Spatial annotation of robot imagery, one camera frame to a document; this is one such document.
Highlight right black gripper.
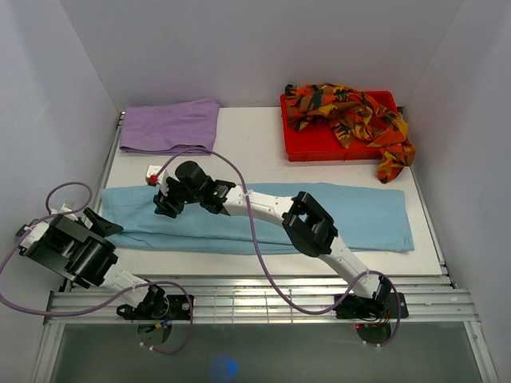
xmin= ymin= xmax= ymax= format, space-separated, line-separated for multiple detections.
xmin=153 ymin=180 xmax=202 ymax=220

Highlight light blue trousers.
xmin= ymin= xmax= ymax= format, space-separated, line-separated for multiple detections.
xmin=101 ymin=183 xmax=414 ymax=255

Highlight orange camouflage trousers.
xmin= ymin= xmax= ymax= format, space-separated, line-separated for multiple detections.
xmin=284 ymin=83 xmax=416 ymax=184

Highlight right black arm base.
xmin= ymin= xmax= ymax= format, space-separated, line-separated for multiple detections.
xmin=334 ymin=293 xmax=410 ymax=347

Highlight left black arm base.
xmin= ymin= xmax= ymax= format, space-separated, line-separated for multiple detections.
xmin=116 ymin=293 xmax=194 ymax=345

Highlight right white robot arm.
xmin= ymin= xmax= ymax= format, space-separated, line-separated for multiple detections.
xmin=145 ymin=161 xmax=404 ymax=318

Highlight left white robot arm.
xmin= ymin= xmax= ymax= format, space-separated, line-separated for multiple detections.
xmin=17 ymin=207 xmax=169 ymax=320

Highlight folded purple trousers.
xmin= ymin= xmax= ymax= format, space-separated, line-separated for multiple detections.
xmin=119 ymin=97 xmax=220 ymax=155

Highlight red plastic tray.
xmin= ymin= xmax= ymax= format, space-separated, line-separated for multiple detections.
xmin=280 ymin=94 xmax=382 ymax=162

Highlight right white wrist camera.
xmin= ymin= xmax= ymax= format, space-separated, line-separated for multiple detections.
xmin=145 ymin=165 xmax=170 ymax=195

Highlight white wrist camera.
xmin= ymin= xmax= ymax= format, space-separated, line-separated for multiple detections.
xmin=50 ymin=201 xmax=78 ymax=221
xmin=145 ymin=165 xmax=170 ymax=195

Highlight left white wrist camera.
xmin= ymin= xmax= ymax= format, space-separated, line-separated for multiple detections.
xmin=50 ymin=201 xmax=78 ymax=221

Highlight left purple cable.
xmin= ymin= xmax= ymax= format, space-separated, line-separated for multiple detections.
xmin=0 ymin=181 xmax=196 ymax=356

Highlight purple cable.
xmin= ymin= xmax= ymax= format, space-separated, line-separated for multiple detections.
xmin=0 ymin=181 xmax=196 ymax=356
xmin=153 ymin=145 xmax=402 ymax=349

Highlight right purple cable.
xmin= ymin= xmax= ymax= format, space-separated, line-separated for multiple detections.
xmin=153 ymin=145 xmax=402 ymax=349

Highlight aluminium rail frame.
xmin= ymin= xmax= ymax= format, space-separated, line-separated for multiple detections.
xmin=33 ymin=104 xmax=500 ymax=383

